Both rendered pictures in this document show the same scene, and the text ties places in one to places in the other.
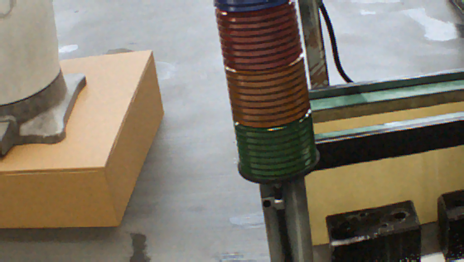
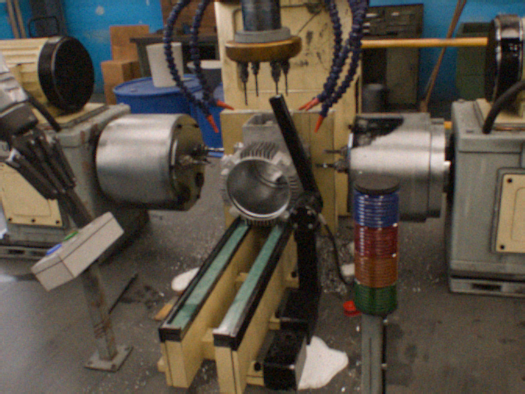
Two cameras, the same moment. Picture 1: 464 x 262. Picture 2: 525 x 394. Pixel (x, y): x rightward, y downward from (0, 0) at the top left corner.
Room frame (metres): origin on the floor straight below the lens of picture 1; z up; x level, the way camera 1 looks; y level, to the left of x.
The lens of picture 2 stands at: (0.65, 0.63, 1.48)
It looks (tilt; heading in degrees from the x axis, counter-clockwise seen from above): 23 degrees down; 284
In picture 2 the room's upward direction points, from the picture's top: 5 degrees counter-clockwise
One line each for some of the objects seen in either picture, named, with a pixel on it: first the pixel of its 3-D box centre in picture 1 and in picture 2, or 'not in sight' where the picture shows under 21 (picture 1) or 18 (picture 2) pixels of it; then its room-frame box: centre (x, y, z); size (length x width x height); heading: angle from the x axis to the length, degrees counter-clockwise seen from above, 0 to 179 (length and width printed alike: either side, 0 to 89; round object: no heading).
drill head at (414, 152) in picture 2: not in sight; (406, 167); (0.60, -0.57, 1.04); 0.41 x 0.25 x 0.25; 177
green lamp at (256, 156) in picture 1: (275, 137); (375, 289); (0.66, -0.03, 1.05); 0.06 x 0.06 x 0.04
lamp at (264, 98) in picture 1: (267, 83); (376, 262); (0.66, -0.03, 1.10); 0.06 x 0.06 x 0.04
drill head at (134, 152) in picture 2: not in sight; (137, 162); (1.28, -0.60, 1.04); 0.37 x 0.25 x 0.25; 177
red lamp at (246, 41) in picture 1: (258, 27); (376, 233); (0.66, -0.03, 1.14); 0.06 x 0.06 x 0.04
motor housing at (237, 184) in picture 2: not in sight; (268, 174); (0.93, -0.58, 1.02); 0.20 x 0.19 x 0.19; 87
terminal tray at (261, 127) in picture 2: not in sight; (269, 133); (0.93, -0.62, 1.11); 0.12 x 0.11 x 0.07; 87
